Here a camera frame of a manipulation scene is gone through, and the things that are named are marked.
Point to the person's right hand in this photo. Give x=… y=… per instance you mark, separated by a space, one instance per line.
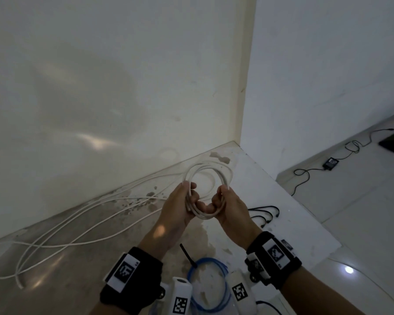
x=236 y=216

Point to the person's left hand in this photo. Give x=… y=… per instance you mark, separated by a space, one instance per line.
x=170 y=216

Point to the black zip tie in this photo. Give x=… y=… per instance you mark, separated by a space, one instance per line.
x=261 y=218
x=187 y=255
x=271 y=206
x=266 y=213

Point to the person's right forearm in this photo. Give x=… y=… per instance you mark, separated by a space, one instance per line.
x=318 y=295

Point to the black power adapter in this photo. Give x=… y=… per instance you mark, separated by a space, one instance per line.
x=330 y=163

